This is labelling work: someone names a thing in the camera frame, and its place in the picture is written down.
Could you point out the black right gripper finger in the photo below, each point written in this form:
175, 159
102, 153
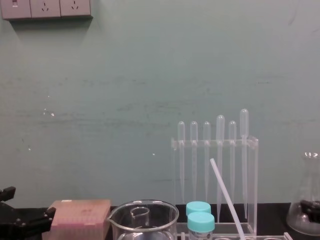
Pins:
311, 208

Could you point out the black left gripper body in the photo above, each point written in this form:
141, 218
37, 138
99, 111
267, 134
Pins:
15, 233

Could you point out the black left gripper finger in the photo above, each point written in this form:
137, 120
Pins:
40, 220
7, 193

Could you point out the translucent white stirring rod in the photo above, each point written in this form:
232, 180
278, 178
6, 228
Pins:
225, 190

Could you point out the glass conical flask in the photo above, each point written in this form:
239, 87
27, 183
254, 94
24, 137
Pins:
308, 180

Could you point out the pink pipette tip box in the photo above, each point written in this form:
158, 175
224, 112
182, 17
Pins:
82, 212

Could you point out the clear acrylic vial holder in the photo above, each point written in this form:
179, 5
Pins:
262, 237

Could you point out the clear acrylic pipette rack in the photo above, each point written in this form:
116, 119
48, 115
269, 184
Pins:
252, 180

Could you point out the small glass beaker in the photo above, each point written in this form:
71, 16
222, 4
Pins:
140, 216

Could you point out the long clear plastic pipette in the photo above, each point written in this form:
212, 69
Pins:
244, 122
220, 127

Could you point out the teal capped clear vial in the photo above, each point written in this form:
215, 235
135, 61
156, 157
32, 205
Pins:
198, 207
200, 221

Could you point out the short clear plastic pipette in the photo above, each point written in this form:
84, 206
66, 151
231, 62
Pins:
206, 130
232, 130
193, 130
181, 130

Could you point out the large glass beaker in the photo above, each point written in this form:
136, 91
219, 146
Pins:
165, 225

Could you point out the grey wall socket panel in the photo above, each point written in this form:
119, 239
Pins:
45, 8

